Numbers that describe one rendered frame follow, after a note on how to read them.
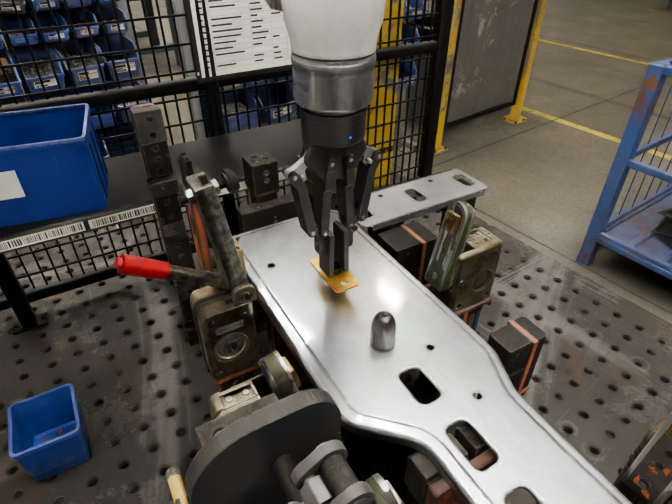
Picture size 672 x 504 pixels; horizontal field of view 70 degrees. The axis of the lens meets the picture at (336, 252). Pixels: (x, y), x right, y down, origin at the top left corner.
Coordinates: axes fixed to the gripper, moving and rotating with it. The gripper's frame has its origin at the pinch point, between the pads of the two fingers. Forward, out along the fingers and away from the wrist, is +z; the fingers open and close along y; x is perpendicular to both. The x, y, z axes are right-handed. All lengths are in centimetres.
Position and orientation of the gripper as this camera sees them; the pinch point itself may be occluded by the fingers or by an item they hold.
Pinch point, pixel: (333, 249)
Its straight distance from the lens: 66.5
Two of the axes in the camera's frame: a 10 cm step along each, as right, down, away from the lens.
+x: 5.0, 5.2, -7.0
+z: 0.0, 8.0, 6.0
